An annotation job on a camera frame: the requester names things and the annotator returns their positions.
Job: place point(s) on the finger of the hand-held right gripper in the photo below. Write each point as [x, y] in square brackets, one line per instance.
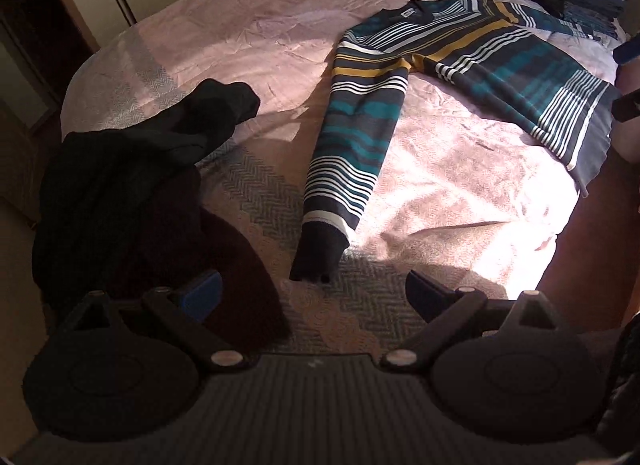
[629, 51]
[629, 107]

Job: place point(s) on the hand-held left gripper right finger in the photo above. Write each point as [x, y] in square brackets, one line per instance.
[425, 295]

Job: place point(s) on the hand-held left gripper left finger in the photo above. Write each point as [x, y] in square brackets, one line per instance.
[202, 295]

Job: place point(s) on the striped knit sweater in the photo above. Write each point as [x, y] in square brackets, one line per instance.
[500, 65]

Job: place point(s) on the red-brown knit sweater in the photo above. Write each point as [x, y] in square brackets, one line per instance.
[235, 270]

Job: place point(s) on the black garment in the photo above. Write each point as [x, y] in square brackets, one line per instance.
[115, 185]

